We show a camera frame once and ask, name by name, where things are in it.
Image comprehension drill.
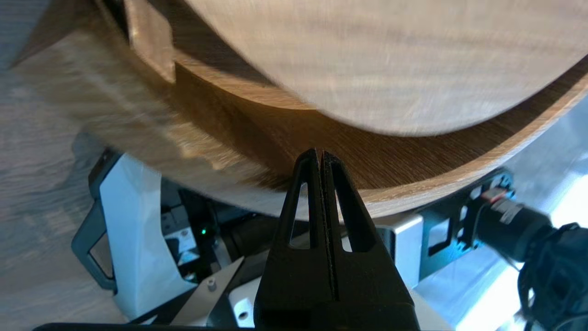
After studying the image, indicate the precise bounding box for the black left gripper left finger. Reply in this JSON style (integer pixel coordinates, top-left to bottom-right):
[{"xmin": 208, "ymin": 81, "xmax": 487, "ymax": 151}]
[{"xmin": 254, "ymin": 148, "xmax": 338, "ymax": 322}]

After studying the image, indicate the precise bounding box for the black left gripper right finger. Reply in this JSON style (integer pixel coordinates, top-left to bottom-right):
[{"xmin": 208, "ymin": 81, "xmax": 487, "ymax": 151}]
[{"xmin": 321, "ymin": 150, "xmax": 416, "ymax": 322}]

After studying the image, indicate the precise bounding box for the white robot chassis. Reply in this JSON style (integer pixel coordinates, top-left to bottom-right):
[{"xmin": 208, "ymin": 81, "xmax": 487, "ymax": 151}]
[{"xmin": 71, "ymin": 149, "xmax": 516, "ymax": 331}]

